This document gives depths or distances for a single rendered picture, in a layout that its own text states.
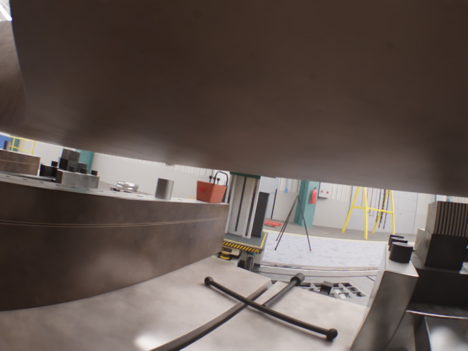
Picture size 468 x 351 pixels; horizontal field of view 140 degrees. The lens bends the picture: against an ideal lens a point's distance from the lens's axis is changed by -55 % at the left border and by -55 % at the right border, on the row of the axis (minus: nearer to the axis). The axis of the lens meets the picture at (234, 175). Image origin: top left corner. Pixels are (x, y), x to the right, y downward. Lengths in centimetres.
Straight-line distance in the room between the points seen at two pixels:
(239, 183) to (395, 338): 195
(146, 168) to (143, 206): 771
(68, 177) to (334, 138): 152
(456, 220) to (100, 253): 103
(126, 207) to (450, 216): 97
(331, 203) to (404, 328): 817
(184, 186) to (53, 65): 768
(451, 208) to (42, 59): 69
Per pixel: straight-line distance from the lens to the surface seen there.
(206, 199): 120
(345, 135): 17
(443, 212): 57
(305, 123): 15
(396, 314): 48
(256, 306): 83
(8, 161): 248
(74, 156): 170
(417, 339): 47
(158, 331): 67
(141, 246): 83
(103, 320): 69
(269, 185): 759
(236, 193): 211
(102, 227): 69
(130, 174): 886
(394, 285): 45
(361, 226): 957
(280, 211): 773
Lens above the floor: 78
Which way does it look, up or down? 5 degrees up
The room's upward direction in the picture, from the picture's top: 11 degrees clockwise
